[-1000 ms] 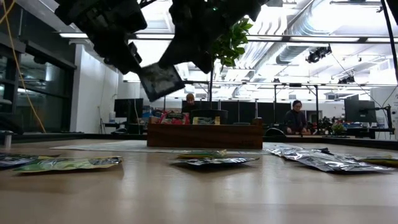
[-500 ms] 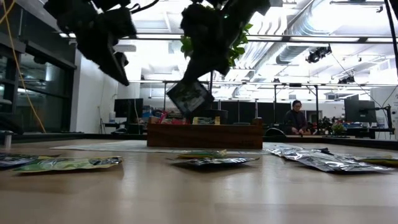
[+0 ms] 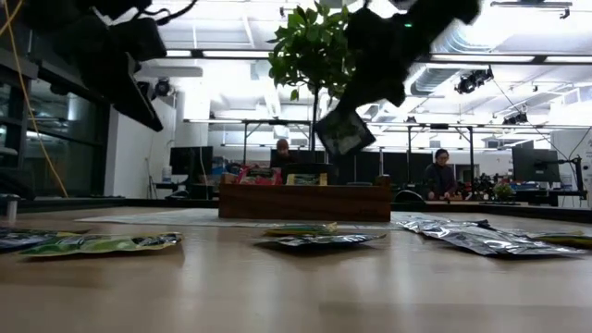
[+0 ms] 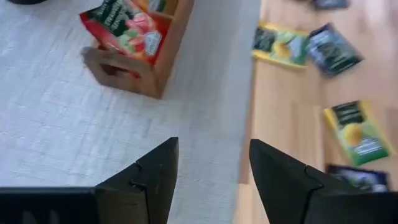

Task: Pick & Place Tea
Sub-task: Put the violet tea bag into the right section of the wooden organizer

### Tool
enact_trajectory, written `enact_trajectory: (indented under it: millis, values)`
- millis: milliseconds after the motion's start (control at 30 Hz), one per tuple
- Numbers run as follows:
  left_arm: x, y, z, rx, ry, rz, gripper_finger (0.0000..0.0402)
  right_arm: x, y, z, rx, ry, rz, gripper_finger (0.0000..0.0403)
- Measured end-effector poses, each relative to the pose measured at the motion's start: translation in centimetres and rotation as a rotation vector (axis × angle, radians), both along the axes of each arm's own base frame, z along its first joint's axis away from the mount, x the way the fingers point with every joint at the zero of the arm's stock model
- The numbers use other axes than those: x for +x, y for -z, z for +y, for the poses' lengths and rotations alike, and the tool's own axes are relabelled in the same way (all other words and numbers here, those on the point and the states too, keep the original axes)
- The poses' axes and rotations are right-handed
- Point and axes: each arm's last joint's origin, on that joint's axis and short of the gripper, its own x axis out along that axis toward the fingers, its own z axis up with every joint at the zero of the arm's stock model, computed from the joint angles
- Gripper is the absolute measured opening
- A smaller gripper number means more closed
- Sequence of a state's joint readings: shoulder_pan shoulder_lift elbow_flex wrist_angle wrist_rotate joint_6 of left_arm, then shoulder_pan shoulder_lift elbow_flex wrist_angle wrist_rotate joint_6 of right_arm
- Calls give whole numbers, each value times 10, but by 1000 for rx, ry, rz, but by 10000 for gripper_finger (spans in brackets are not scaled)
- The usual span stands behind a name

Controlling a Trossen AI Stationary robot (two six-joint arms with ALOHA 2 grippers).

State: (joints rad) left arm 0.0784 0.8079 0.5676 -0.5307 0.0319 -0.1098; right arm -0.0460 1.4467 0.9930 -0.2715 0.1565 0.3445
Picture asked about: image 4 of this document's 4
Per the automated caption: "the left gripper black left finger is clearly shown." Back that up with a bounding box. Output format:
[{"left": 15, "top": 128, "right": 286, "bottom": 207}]
[{"left": 95, "top": 137, "right": 180, "bottom": 224}]

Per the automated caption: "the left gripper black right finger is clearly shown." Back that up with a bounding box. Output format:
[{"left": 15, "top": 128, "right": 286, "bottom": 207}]
[{"left": 249, "top": 139, "right": 352, "bottom": 224}]

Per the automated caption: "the yellow lemon lime tea packet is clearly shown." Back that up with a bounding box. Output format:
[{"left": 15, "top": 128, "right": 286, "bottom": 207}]
[
  {"left": 322, "top": 99, "right": 396, "bottom": 167},
  {"left": 251, "top": 20, "right": 311, "bottom": 69}
]

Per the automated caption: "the red strawberry tea packet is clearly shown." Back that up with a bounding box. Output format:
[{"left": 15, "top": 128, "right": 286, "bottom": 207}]
[{"left": 79, "top": 0, "right": 172, "bottom": 66}]

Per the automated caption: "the wooden tea organizer box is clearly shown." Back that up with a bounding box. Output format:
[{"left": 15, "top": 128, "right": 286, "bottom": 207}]
[{"left": 82, "top": 0, "right": 195, "bottom": 100}]

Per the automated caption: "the grey woven placemat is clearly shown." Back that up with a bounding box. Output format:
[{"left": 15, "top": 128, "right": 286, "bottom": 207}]
[{"left": 0, "top": 0, "right": 262, "bottom": 224}]

